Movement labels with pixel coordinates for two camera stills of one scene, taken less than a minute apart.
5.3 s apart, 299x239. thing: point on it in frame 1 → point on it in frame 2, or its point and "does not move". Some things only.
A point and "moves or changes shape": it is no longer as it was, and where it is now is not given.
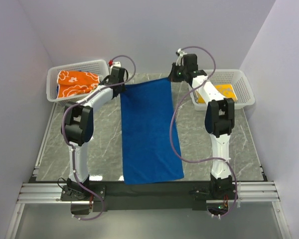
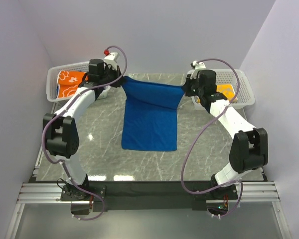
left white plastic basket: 98,67 does not move
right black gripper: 173,77 → 189,81
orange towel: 71,83 does not move
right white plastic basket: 238,78 does not move
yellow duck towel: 225,90 does not move
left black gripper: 123,88 → 116,71
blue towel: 151,147 moves or changes shape
